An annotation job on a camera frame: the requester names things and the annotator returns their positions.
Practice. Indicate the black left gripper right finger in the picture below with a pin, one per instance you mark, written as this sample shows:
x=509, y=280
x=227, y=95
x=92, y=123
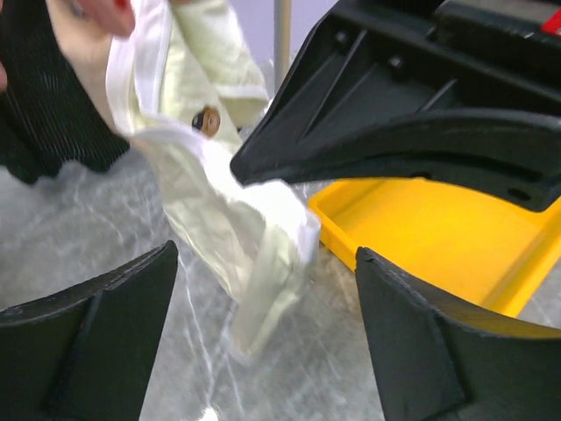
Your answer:
x=437, y=357

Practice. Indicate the silver white clothes rack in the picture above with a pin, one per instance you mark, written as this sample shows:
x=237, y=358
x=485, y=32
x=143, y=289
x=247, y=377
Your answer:
x=281, y=40

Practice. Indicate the yellow plastic tray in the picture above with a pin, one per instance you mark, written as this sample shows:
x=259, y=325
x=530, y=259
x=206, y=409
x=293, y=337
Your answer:
x=479, y=248

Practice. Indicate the beige hanging garment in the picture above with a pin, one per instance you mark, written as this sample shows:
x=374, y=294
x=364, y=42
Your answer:
x=86, y=47

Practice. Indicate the black hanging garment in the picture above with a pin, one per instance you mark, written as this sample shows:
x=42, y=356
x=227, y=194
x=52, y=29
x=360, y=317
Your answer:
x=47, y=118

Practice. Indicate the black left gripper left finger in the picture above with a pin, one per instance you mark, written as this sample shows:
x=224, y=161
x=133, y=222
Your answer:
x=87, y=352

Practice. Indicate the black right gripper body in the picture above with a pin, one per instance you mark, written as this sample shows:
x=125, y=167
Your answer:
x=492, y=24

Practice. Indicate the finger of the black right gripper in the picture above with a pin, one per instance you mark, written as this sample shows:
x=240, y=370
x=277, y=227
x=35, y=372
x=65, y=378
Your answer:
x=374, y=93

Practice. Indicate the pale green white underwear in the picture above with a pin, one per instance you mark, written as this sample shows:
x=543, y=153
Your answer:
x=179, y=89

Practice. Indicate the pink round clip hanger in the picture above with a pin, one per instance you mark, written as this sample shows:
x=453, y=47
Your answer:
x=116, y=17

